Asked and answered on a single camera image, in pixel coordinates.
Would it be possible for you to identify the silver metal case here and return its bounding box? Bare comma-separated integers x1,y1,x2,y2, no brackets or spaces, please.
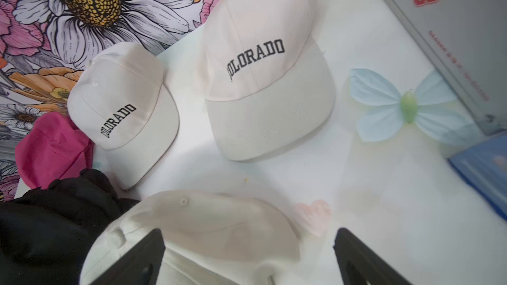
384,0,506,135

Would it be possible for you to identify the white colorado cap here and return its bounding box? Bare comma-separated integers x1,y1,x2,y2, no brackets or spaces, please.
67,42,180,190
79,191,301,284
198,0,336,161

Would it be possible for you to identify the white Colorado cap front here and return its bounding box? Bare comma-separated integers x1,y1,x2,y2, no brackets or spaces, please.
79,191,301,284

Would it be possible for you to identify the pink cap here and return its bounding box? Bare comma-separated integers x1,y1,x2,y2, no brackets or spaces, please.
15,112,95,189

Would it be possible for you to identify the clear plastic bag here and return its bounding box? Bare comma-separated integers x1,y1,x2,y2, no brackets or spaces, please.
448,135,506,220

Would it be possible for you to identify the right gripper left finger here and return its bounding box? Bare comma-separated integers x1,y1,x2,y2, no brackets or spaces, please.
92,228,166,285

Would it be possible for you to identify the black cap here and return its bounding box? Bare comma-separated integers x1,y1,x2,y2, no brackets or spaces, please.
1,169,138,284

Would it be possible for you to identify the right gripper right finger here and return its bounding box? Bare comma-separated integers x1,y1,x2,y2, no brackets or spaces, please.
334,228,411,285

